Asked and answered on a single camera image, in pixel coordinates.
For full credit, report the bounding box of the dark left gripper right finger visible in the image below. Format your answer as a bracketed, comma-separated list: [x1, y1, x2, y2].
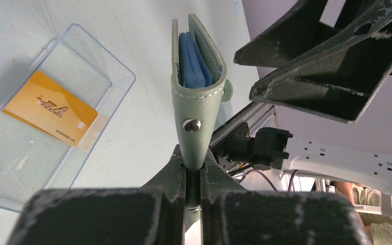
[200, 152, 370, 244]

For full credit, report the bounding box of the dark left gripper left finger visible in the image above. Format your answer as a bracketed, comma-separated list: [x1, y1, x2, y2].
[7, 146, 186, 244]

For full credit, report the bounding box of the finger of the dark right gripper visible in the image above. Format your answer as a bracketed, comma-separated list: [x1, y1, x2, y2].
[249, 1, 392, 123]
[234, 0, 338, 68]

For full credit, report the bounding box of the clear plastic tray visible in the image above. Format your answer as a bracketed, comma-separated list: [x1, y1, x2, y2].
[0, 23, 136, 212]

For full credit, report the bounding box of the orange VIP card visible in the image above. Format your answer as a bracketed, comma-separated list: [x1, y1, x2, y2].
[3, 71, 98, 146]

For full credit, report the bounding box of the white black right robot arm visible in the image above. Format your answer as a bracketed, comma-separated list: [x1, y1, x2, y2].
[210, 1, 392, 217]

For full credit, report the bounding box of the person in beige shirt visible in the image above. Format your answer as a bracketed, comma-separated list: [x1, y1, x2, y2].
[331, 181, 392, 245]

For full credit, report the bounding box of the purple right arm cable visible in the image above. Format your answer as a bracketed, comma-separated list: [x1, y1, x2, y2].
[238, 169, 300, 192]

